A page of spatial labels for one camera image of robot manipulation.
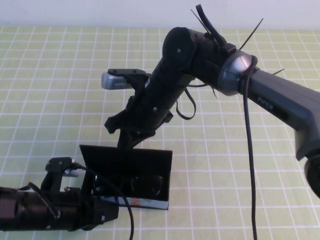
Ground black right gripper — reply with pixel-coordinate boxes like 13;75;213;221
103;61;196;151

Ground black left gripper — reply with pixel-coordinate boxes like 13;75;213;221
53;171;120;233

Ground black glasses case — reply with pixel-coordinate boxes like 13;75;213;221
79;144;174;212

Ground black frame glasses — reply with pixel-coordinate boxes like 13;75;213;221
94;174;167;199

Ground green checkered tablecloth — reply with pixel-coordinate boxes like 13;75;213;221
0;24;320;240

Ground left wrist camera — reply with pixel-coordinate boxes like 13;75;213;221
63;158;82;178

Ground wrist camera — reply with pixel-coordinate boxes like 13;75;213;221
100;68;151;91
63;158;82;178

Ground left camera mount bracket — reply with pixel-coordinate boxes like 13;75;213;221
40;156;76;199

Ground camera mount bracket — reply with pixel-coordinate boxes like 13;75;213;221
124;72;151;101
40;156;76;199

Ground left camera black cable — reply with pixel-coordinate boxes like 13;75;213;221
70;161;135;240

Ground right camera mount bracket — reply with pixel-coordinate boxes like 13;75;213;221
124;72;151;101

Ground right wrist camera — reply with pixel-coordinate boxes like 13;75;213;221
100;68;151;91

